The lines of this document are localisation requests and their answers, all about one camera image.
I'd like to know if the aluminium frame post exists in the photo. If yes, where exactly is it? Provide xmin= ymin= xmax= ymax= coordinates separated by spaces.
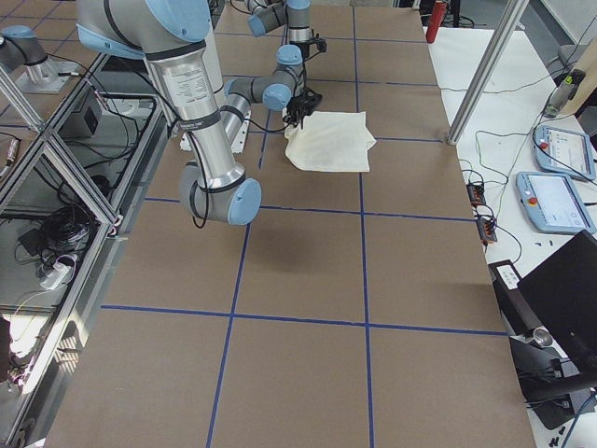
xmin=447 ymin=0 xmax=529 ymax=146

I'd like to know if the white camera post with base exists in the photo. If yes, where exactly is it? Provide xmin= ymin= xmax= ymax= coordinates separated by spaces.
xmin=180 ymin=117 xmax=249 ymax=154

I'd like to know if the near blue teach pendant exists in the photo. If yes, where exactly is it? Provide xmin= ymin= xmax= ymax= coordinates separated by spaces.
xmin=516 ymin=172 xmax=596 ymax=234

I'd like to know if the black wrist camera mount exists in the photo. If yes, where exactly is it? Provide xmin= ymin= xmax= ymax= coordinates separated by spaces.
xmin=302 ymin=89 xmax=323 ymax=112

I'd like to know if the cream long-sleeve cat shirt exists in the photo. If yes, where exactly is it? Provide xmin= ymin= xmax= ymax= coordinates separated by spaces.
xmin=285 ymin=112 xmax=377 ymax=173

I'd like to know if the far blue teach pendant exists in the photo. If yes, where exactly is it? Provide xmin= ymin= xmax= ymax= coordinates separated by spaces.
xmin=533 ymin=125 xmax=596 ymax=181

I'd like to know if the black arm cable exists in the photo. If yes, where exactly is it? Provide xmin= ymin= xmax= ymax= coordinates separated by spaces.
xmin=189 ymin=106 xmax=299 ymax=230

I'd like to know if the blue teach pendant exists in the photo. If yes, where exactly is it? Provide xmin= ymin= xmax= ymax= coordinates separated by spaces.
xmin=533 ymin=125 xmax=596 ymax=181
xmin=516 ymin=172 xmax=596 ymax=234

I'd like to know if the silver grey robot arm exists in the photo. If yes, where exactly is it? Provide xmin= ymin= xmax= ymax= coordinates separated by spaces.
xmin=76 ymin=1 xmax=326 ymax=225
xmin=244 ymin=0 xmax=327 ymax=60

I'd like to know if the near orange black electronics module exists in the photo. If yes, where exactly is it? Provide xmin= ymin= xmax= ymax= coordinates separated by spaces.
xmin=476 ymin=217 xmax=497 ymax=245

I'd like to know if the orange black electronics module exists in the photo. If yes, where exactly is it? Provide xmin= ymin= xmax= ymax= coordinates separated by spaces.
xmin=466 ymin=182 xmax=487 ymax=207
xmin=476 ymin=217 xmax=497 ymax=245

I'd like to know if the black laptop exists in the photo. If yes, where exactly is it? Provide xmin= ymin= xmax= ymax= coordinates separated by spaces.
xmin=519 ymin=231 xmax=596 ymax=372

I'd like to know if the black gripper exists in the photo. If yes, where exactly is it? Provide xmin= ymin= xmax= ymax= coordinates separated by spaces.
xmin=283 ymin=93 xmax=313 ymax=130
xmin=300 ymin=34 xmax=326 ymax=59

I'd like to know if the black box with white label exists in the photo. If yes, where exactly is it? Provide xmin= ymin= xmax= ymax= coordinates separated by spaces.
xmin=488 ymin=259 xmax=542 ymax=337

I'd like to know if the far orange black electronics module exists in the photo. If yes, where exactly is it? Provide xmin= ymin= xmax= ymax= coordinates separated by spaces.
xmin=466 ymin=182 xmax=487 ymax=207

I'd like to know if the red fire extinguisher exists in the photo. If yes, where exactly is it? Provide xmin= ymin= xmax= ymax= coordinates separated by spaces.
xmin=425 ymin=1 xmax=447 ymax=44

